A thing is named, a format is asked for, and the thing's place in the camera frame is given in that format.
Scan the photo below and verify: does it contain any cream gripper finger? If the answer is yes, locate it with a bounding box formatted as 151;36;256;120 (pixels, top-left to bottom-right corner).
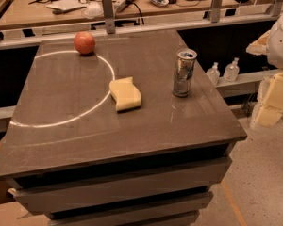
246;31;270;56
255;72;283;127

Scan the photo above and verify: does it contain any silver redbull can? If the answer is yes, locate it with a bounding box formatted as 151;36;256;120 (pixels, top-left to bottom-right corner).
173;48;197;97

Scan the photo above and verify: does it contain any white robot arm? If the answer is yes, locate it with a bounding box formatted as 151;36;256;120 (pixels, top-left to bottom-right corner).
246;13;283;127

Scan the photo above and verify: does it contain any yellow sponge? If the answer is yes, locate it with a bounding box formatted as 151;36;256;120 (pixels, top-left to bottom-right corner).
109;77;142;112

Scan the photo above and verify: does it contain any red apple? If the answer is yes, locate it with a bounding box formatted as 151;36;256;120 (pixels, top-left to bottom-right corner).
74;31;95;55

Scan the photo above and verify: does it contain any white paper stack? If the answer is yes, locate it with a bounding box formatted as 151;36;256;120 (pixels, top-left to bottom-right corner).
47;0;87;11

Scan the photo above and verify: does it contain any grey drawer cabinet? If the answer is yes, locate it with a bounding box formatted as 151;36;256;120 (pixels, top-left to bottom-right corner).
6;141;238;226

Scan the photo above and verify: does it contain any metal bracket post right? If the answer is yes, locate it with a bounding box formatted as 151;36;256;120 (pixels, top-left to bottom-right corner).
209;0;223;23

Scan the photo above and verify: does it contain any metal bracket post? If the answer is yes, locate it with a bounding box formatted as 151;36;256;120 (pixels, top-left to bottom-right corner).
102;0;115;34
209;0;223;23

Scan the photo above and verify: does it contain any black power cable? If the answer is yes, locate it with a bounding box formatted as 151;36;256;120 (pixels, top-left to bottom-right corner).
127;0;145;26

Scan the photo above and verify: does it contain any metal bracket post left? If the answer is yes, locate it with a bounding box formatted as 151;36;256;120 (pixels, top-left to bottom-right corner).
102;0;115;34

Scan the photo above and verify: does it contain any aluminium frame rail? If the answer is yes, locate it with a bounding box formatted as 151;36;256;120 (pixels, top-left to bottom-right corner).
0;4;283;50

